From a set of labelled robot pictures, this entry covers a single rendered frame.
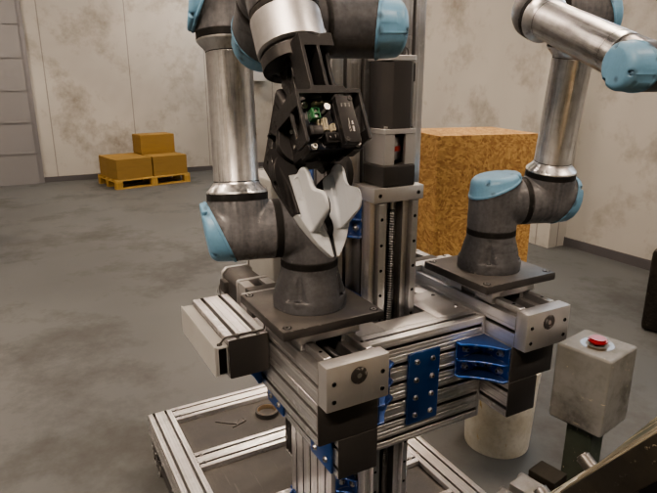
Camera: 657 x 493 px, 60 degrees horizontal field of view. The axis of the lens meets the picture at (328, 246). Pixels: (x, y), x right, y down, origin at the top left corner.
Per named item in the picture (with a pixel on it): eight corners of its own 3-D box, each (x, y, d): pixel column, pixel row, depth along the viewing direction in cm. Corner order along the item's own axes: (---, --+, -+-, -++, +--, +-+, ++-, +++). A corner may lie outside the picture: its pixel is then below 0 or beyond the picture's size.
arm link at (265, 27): (240, 36, 61) (308, 39, 65) (249, 76, 61) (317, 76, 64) (263, -6, 55) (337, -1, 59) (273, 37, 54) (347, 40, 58)
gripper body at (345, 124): (305, 149, 51) (277, 27, 53) (273, 180, 59) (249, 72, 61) (376, 145, 55) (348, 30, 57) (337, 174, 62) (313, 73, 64)
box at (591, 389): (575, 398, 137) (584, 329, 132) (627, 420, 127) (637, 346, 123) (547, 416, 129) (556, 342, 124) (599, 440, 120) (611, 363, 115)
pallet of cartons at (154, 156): (178, 174, 937) (174, 131, 917) (194, 183, 856) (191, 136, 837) (96, 181, 879) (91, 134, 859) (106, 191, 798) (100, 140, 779)
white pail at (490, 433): (499, 412, 265) (507, 318, 252) (550, 446, 240) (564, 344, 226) (445, 431, 250) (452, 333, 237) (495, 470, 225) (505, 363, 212)
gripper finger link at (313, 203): (327, 250, 52) (304, 155, 53) (301, 263, 57) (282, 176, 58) (356, 246, 53) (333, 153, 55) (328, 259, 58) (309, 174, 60)
